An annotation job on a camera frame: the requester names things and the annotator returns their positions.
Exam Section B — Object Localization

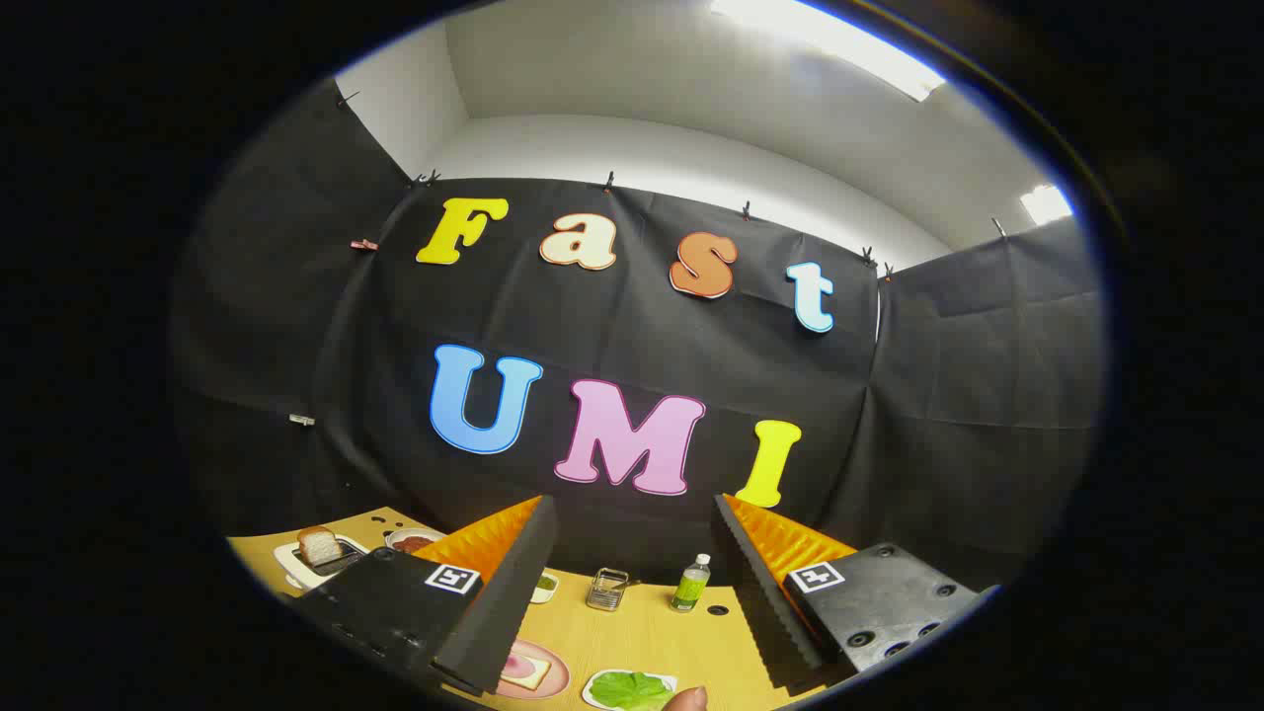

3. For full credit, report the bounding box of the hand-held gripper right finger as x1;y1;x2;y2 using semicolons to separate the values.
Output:
711;493;1000;696

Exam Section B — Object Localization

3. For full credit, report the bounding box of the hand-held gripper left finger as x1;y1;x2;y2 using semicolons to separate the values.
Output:
291;495;560;698

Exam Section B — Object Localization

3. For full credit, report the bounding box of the green lettuce leaf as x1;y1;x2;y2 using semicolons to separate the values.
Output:
591;671;675;711

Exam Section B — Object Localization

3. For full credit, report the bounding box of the white bread slice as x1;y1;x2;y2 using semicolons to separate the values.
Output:
297;526;344;569
504;652;552;690

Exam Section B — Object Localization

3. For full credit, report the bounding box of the green label plastic bottle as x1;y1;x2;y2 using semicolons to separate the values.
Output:
671;553;712;614

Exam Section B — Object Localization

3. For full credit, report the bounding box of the pink round plate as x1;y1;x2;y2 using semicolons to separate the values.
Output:
494;639;572;701

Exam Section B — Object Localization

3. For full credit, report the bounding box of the white square plate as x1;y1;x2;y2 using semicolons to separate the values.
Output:
581;669;682;711

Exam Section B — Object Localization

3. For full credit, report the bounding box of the cream toaster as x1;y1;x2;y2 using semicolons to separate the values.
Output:
274;533;371;592

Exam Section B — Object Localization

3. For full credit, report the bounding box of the black backdrop cloth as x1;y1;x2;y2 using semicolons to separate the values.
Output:
168;79;1107;593

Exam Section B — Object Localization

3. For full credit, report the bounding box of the small ceiling light panel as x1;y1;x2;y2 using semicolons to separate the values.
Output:
1019;184;1073;226

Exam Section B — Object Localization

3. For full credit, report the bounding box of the metal wire cutlery holder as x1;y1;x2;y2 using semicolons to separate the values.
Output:
586;568;630;612

